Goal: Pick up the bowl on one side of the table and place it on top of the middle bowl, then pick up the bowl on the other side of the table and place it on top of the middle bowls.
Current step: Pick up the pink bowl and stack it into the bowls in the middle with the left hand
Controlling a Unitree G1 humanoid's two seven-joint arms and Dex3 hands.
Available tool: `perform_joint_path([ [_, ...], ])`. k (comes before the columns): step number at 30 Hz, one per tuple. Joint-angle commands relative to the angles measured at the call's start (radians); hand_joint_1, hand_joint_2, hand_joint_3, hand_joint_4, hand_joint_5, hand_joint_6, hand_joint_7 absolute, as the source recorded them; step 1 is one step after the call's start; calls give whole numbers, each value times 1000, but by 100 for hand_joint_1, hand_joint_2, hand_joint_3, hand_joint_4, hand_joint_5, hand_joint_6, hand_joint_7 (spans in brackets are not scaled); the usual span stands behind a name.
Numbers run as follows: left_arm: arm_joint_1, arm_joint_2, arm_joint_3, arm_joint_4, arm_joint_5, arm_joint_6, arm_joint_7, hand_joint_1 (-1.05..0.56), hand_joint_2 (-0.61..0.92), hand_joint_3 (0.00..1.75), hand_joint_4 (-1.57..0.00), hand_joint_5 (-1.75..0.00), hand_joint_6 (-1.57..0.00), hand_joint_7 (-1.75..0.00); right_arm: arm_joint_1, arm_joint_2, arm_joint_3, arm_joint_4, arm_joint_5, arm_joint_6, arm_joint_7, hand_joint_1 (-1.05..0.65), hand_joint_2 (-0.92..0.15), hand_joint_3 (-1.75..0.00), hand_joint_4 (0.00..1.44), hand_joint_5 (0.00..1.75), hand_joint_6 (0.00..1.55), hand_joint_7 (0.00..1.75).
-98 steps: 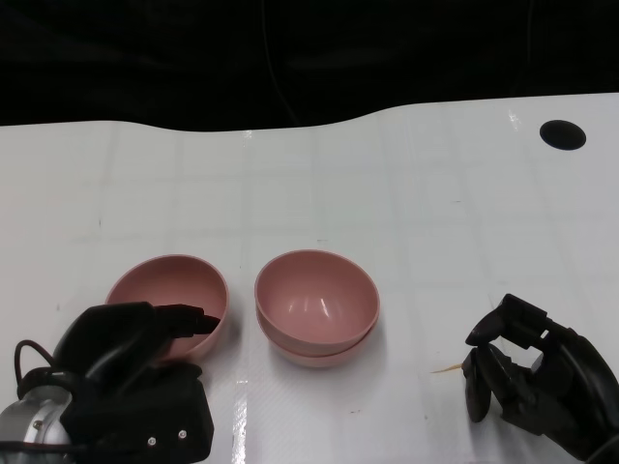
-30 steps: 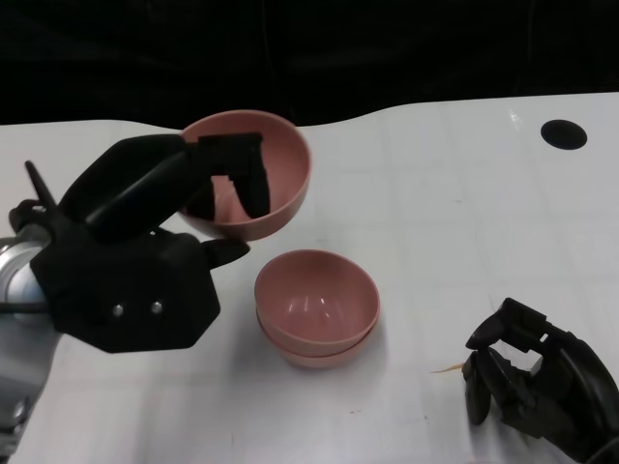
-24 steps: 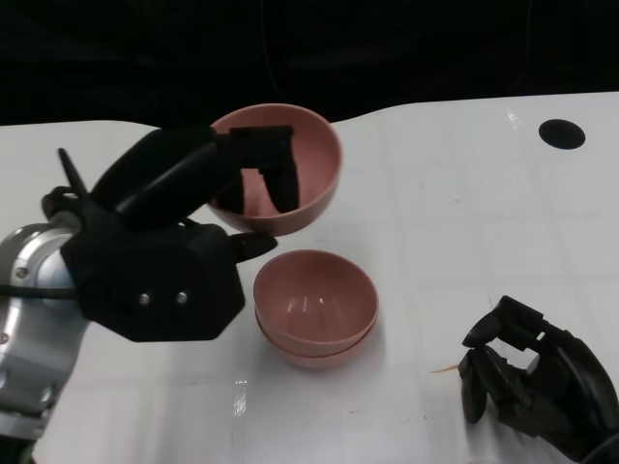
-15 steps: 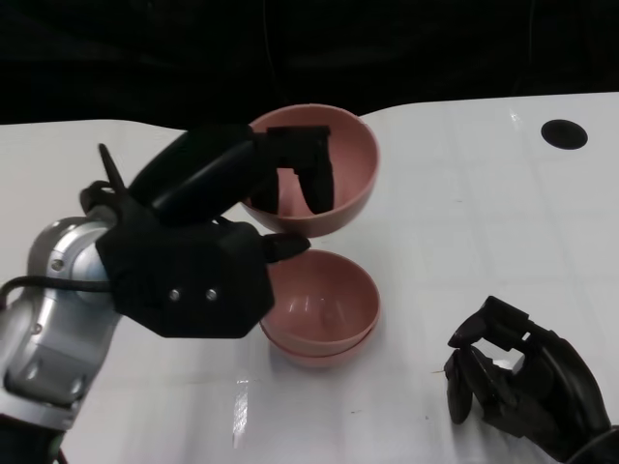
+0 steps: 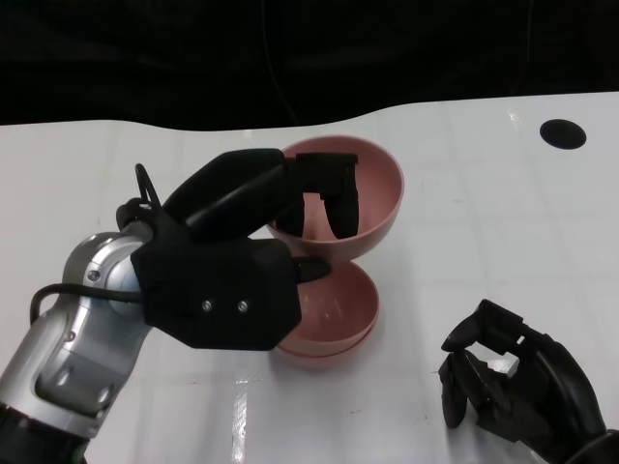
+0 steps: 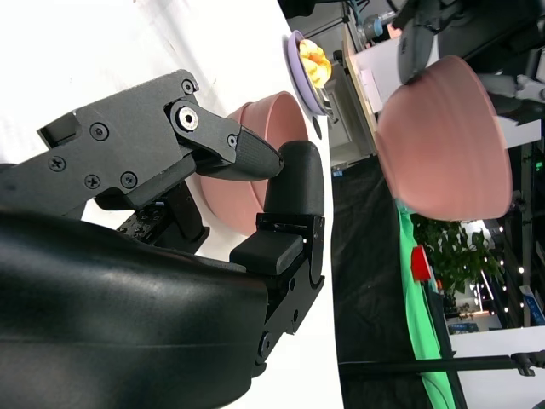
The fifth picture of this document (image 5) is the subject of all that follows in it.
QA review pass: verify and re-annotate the pink plastic bowl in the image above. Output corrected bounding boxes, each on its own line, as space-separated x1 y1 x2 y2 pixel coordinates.
275 328 373 372
288 259 380 348
267 135 405 262

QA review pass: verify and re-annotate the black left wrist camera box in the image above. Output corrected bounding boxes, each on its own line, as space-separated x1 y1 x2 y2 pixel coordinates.
130 236 302 352

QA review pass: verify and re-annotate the black round table grommet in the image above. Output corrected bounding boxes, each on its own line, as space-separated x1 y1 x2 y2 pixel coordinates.
539 119 587 151

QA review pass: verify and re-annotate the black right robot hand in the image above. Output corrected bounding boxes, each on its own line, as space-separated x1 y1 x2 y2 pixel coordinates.
438 298 609 455

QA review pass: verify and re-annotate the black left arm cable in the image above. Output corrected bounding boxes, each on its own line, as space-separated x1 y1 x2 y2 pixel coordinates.
29 162 163 325

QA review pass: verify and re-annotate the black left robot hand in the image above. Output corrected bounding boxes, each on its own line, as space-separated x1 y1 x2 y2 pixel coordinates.
162 148 362 285

